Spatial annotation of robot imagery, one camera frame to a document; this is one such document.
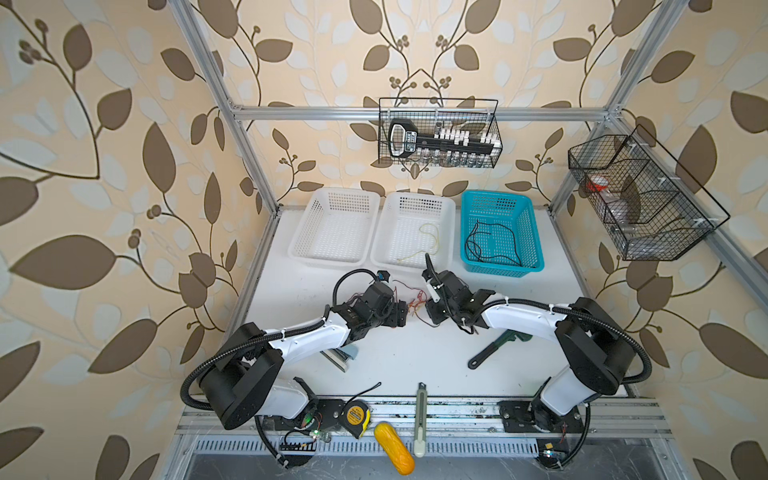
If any red alligator clip cable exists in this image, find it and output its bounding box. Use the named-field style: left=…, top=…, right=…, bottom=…
left=347, top=280, right=442, bottom=330

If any yellow cable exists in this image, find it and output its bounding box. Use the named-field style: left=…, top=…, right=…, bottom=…
left=395, top=223, right=443, bottom=264

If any black cable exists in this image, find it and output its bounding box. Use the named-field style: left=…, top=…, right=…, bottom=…
left=465, top=219, right=524, bottom=268

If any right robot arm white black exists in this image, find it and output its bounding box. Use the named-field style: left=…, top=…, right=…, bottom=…
left=426, top=279, right=652, bottom=433

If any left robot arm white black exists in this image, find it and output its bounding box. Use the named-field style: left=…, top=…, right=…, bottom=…
left=180, top=270, right=408, bottom=470

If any grey blue stapler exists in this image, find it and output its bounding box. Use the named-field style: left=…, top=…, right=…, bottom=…
left=321, top=345, right=359, bottom=372

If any green black pipe wrench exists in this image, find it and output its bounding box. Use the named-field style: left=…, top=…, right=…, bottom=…
left=467, top=330, right=532, bottom=370

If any white utility knife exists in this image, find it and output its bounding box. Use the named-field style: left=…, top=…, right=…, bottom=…
left=413, top=382, right=428, bottom=458

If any middle white plastic basket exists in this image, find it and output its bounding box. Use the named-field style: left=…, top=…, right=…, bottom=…
left=370, top=192, right=457, bottom=273

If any white plastic basket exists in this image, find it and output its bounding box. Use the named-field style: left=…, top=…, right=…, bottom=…
left=370, top=192, right=457, bottom=273
left=288, top=188, right=381, bottom=269

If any teal plastic basket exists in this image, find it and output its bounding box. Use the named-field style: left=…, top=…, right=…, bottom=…
left=460, top=190, right=545, bottom=278

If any yellow black tape measure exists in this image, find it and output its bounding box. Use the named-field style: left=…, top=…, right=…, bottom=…
left=337, top=382, right=382, bottom=439

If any left white plastic basket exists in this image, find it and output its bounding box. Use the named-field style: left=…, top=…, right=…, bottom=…
left=288, top=188, right=381, bottom=269

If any yellow corn cob toy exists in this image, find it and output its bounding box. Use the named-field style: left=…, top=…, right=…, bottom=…
left=374, top=422, right=415, bottom=476

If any black socket tool set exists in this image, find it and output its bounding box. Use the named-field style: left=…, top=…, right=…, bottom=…
left=383, top=118, right=503, bottom=159

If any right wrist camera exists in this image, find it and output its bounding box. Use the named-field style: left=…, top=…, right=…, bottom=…
left=422, top=253, right=443, bottom=303

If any back black wire basket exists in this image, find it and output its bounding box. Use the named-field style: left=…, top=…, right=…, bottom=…
left=378, top=96, right=503, bottom=170

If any black wire basket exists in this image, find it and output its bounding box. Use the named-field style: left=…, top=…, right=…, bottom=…
left=378, top=96, right=503, bottom=170
left=568, top=125, right=731, bottom=262

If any aluminium frame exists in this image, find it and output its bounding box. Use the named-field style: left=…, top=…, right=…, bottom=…
left=185, top=1, right=767, bottom=479

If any right black wire basket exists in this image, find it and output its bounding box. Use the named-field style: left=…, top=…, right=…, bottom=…
left=568, top=125, right=731, bottom=262

